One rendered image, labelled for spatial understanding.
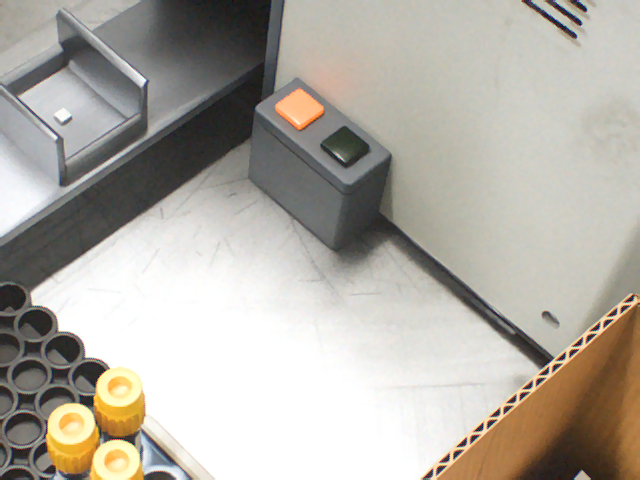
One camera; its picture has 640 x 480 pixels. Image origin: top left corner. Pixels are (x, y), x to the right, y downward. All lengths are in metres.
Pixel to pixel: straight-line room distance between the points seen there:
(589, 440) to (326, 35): 0.20
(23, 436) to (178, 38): 0.21
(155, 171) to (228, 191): 0.04
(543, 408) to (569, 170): 0.11
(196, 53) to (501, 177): 0.17
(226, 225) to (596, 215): 0.18
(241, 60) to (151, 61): 0.04
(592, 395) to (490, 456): 0.08
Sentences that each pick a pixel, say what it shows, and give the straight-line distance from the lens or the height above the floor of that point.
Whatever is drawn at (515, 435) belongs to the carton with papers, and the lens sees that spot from 0.44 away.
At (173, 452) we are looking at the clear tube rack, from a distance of 0.48.
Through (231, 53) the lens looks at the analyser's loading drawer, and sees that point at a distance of 0.64.
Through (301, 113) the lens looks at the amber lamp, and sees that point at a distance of 0.60.
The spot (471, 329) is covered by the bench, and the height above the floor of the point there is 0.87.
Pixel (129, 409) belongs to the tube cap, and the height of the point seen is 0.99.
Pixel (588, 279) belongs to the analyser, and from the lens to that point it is 0.55.
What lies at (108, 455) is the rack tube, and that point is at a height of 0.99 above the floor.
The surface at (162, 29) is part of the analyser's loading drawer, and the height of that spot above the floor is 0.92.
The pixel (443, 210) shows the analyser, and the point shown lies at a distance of 0.59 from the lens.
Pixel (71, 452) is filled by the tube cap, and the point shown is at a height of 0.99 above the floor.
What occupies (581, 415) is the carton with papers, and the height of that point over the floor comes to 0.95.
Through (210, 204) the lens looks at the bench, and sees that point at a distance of 0.63.
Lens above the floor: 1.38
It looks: 55 degrees down
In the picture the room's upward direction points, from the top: 10 degrees clockwise
